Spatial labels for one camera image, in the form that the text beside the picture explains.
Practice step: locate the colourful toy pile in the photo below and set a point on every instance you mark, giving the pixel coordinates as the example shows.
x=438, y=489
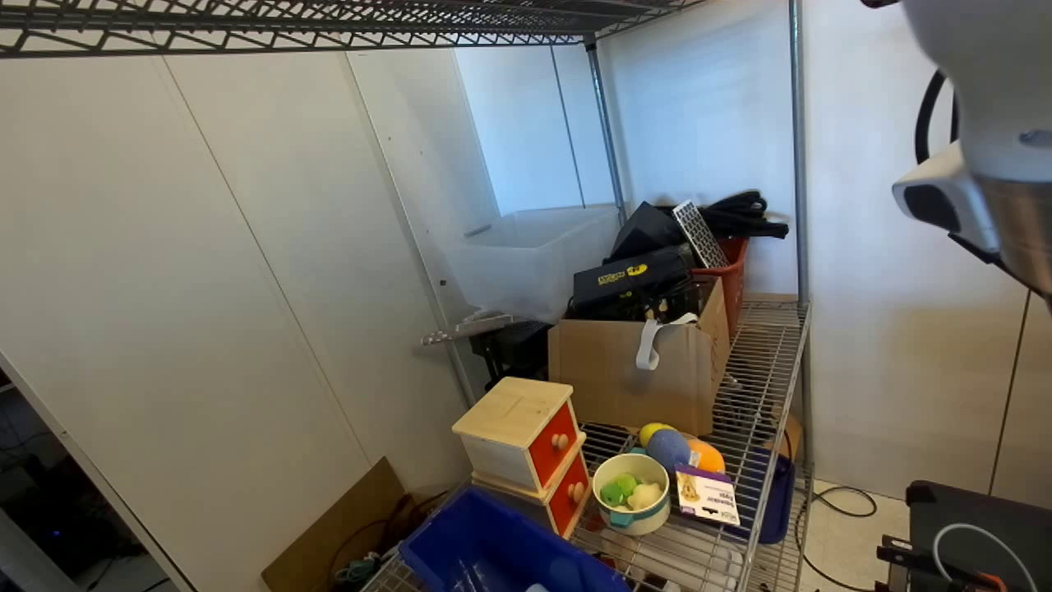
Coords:
x=705, y=455

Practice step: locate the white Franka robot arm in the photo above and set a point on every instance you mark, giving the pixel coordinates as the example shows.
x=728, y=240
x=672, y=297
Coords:
x=988, y=77

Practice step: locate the small green toy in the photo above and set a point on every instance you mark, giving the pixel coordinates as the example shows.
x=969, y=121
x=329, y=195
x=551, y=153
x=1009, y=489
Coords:
x=620, y=491

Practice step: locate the blue plastic crate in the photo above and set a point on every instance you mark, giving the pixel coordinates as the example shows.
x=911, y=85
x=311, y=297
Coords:
x=482, y=536

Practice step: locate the brown cardboard box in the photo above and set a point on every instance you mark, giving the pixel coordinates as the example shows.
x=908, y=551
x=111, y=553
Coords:
x=602, y=373

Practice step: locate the wooden box with red drawers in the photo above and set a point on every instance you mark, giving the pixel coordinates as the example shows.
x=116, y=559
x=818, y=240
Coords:
x=509, y=417

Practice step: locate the silver perforated metal bar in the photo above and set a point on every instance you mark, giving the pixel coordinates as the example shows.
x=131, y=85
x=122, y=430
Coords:
x=698, y=230

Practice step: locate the black fabric bag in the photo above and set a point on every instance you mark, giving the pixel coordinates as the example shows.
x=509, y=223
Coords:
x=743, y=215

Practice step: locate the white bowl with green rim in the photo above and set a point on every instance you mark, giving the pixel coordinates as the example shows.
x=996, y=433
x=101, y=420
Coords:
x=636, y=522

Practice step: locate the flat brown cardboard sheet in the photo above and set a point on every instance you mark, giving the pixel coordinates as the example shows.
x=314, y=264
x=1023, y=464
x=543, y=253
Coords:
x=329, y=536

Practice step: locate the blue round container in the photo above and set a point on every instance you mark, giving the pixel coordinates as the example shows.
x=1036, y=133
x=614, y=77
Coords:
x=776, y=505

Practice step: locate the grey metal bracket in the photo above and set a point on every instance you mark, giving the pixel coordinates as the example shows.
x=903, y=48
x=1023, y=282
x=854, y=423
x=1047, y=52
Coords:
x=462, y=334

